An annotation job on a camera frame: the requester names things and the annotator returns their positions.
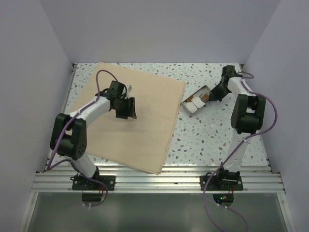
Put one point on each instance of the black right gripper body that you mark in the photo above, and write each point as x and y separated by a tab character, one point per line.
223	91

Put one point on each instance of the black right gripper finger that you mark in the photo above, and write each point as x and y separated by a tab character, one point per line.
215	91
215	98

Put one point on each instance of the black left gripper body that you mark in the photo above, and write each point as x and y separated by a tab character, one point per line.
123	100

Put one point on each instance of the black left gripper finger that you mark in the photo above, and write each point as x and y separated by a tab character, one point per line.
122	112
131	110

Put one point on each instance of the brown indicator tape strip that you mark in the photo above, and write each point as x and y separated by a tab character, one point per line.
205	98

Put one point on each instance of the metal instrument tray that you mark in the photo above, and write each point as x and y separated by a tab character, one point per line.
199	93

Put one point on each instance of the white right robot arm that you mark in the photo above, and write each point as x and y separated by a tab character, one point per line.
247	116

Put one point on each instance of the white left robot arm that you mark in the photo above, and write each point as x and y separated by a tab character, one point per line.
69	136

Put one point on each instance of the beige cloth drape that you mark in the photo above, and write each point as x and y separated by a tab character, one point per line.
140	143

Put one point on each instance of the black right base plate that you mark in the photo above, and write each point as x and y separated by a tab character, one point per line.
224	184

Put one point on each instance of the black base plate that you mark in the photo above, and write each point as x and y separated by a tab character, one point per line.
106	182
224	184

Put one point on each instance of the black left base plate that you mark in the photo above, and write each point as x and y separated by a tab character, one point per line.
106	182

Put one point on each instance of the aluminium rail frame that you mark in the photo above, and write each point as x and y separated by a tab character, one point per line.
173	200

